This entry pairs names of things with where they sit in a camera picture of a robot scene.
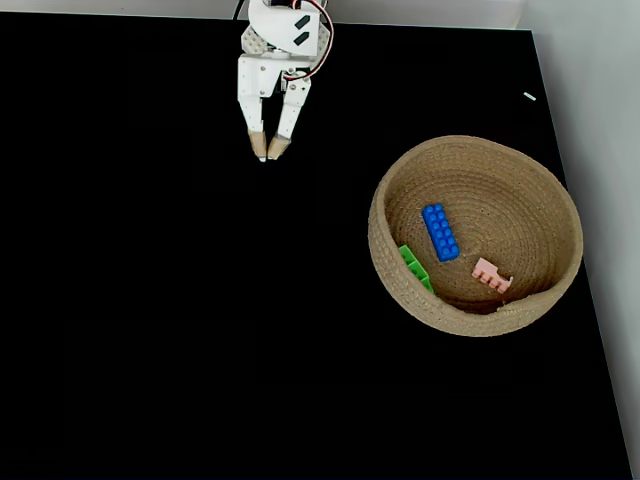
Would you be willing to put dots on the blue lego block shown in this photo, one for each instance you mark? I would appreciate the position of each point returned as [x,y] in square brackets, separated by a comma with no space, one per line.
[441,232]

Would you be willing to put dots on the green lego block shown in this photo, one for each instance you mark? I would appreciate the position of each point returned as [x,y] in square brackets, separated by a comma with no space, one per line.
[416,270]

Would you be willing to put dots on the pink lego block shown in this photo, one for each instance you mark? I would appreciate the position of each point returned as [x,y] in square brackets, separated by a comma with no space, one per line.
[487,274]

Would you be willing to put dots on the small white tape scrap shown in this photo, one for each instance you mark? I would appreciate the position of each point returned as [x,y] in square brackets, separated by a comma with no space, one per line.
[529,96]

